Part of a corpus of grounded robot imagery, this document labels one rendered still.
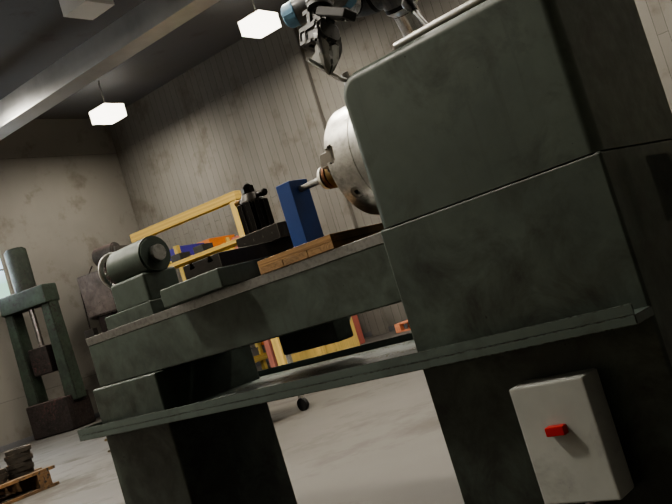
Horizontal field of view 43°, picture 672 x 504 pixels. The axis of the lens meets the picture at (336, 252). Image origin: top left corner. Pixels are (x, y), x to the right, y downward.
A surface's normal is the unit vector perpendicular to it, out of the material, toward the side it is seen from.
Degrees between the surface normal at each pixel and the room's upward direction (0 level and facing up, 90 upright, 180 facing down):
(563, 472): 90
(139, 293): 90
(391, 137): 90
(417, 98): 90
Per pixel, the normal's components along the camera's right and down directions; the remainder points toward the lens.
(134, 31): -0.57, 0.13
